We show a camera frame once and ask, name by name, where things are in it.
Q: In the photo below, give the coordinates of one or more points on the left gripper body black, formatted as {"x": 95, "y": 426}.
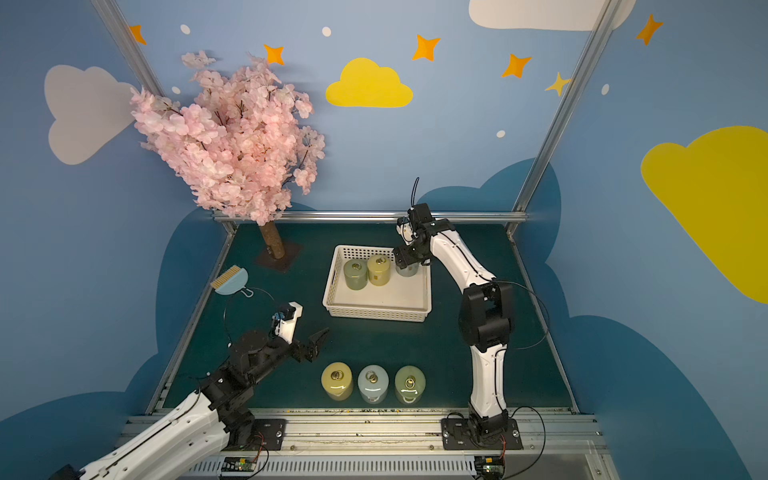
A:
{"x": 303, "y": 349}

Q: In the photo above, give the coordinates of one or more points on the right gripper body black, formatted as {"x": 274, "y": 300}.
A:
{"x": 405, "y": 257}

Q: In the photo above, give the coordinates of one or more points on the olive yellow tea canister front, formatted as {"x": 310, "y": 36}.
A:
{"x": 337, "y": 381}

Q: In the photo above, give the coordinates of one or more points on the grey-blue tea canister back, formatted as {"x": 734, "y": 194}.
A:
{"x": 408, "y": 271}

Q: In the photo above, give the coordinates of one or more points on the yellow tea canister back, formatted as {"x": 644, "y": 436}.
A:
{"x": 379, "y": 270}

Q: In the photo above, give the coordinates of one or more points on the pale blue tea canister front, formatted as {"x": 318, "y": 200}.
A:
{"x": 373, "y": 384}

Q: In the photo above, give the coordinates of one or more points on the white perforated plastic basket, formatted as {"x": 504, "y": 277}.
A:
{"x": 402, "y": 298}

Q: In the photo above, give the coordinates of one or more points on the green tea canister back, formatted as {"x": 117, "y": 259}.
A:
{"x": 355, "y": 274}

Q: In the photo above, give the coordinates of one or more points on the green tea canister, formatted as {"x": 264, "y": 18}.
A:
{"x": 409, "y": 384}
{"x": 355, "y": 274}

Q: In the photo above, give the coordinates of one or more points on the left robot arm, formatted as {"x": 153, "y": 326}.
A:
{"x": 212, "y": 419}

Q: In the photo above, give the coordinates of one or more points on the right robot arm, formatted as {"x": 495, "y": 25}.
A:
{"x": 486, "y": 316}

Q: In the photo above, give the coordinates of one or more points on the teal hand brush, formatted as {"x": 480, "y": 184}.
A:
{"x": 232, "y": 281}

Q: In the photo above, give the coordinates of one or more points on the left controller board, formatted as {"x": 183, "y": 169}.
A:
{"x": 239, "y": 466}

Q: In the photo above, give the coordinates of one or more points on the controller board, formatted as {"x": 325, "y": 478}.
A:
{"x": 488, "y": 468}
{"x": 239, "y": 466}

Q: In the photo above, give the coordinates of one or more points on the pink cherry blossom tree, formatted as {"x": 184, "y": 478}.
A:
{"x": 241, "y": 145}

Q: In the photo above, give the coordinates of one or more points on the right controller board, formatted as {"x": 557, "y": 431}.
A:
{"x": 488, "y": 468}

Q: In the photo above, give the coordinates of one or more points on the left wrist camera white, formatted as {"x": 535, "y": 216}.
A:
{"x": 284, "y": 321}

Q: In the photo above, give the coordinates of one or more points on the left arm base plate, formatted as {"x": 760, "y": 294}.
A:
{"x": 263, "y": 432}

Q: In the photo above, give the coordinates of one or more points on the dark metal tree base plate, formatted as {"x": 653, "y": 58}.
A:
{"x": 266, "y": 260}

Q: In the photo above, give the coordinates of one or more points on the aluminium front rail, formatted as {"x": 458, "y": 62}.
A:
{"x": 385, "y": 442}

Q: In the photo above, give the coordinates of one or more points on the back aluminium frame bar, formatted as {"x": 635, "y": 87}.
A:
{"x": 387, "y": 217}

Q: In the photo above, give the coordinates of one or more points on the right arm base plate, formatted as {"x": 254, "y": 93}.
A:
{"x": 457, "y": 434}

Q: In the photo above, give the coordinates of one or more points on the right aluminium frame post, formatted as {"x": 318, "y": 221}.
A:
{"x": 583, "y": 71}

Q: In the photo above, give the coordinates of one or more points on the aluminium frame post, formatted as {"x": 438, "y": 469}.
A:
{"x": 583, "y": 71}
{"x": 114, "y": 20}

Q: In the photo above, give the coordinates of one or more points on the left aluminium frame post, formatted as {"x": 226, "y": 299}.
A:
{"x": 114, "y": 20}

